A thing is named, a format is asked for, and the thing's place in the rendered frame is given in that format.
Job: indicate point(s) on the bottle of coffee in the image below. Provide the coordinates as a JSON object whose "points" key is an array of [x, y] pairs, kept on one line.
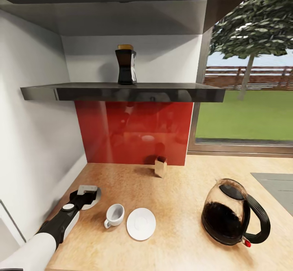
{"points": [[126, 59]]}

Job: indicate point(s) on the water glass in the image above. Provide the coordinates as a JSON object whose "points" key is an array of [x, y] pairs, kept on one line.
{"points": [[160, 166]]}

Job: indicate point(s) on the countertop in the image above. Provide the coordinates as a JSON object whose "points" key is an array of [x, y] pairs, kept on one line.
{"points": [[180, 241]]}

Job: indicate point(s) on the electric kettle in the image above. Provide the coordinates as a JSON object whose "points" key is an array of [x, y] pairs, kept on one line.
{"points": [[227, 211]]}

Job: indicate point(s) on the drop in sink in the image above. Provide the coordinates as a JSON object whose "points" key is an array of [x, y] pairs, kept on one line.
{"points": [[280, 186]]}

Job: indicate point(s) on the paper coffee filter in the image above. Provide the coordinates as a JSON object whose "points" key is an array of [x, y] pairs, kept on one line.
{"points": [[98, 196]]}

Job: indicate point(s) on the coffee cup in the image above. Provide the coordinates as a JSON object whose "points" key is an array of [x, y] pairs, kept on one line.
{"points": [[115, 215]]}

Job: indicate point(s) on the saucer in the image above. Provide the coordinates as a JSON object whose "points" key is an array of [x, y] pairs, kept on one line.
{"points": [[141, 224]]}

